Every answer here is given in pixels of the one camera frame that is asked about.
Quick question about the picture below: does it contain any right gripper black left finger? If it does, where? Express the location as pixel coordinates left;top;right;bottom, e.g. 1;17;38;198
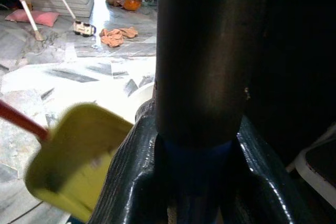
88;98;170;224

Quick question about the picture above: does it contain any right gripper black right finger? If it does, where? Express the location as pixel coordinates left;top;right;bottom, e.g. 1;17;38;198
217;115;313;224

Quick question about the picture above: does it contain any yellow dustpan with red handle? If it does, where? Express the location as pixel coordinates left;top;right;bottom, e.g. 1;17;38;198
0;99;134;222

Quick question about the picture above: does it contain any dark folding chair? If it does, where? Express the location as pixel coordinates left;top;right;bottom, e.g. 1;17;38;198
286;123;336;204

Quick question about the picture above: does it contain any white round basin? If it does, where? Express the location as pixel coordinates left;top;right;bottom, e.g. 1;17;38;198
130;82;155;125

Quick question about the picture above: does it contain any orange crumpled cloth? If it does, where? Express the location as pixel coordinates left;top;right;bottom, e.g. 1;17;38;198
99;26;139;48

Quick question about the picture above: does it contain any white toy car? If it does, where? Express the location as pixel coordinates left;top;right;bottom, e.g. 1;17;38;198
72;20;97;37

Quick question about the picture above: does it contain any orange ball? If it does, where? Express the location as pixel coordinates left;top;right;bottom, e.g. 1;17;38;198
123;0;142;11

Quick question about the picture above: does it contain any pink pillow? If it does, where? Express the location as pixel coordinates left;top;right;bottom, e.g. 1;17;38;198
4;8;60;27

